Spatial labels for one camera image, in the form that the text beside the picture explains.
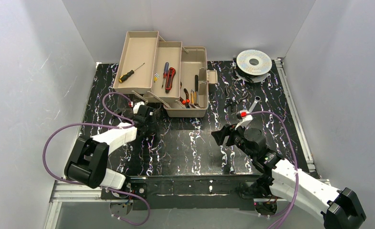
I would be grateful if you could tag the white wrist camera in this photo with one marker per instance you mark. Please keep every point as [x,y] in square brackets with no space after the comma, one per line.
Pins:
[137,106]
[244,117]

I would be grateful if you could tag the yellow black screwdriver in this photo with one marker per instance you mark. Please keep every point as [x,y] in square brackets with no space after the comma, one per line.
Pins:
[126,76]

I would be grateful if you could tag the translucent brown beige tool box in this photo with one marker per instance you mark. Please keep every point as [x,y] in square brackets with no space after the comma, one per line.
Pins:
[150,48]

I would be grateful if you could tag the yellow hex key set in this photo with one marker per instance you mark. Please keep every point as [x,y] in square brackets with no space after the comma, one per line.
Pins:
[156,77]

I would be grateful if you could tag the blue red screwdriver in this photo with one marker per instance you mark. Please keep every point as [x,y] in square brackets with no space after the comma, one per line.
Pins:
[165,73]

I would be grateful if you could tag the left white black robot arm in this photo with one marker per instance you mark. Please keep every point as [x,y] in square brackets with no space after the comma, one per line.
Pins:
[87,163]

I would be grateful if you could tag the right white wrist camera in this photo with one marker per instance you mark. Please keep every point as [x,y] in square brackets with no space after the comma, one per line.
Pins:
[244,117]

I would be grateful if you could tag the black marbled table mat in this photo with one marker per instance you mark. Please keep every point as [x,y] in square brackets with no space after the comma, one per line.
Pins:
[184,146]

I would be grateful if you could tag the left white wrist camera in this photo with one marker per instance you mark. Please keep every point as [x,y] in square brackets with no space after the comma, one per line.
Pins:
[137,106]

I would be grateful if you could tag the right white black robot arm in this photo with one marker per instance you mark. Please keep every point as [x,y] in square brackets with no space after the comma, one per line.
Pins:
[334,208]

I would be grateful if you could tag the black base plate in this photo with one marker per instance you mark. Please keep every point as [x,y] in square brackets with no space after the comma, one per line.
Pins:
[202,192]

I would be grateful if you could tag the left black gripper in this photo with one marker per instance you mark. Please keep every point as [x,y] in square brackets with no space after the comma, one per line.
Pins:
[150,118]

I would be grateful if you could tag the red black cutter tool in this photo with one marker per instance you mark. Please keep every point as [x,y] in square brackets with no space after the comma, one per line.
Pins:
[169,79]

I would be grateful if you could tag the white filament spool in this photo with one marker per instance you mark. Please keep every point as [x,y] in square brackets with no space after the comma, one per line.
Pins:
[253,66]

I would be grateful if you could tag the orange black pliers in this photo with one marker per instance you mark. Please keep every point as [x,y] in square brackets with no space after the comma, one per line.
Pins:
[185,101]

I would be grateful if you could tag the silver wrench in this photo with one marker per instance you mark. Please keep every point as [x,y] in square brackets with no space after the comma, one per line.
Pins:
[255,102]

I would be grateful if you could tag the yellow black utility knife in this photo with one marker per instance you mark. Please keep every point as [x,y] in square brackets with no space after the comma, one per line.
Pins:
[193,96]

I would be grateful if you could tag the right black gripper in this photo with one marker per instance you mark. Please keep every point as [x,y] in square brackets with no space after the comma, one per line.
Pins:
[224,137]

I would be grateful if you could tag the black wire stripper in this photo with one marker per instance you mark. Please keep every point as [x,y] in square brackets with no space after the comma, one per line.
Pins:
[231,102]

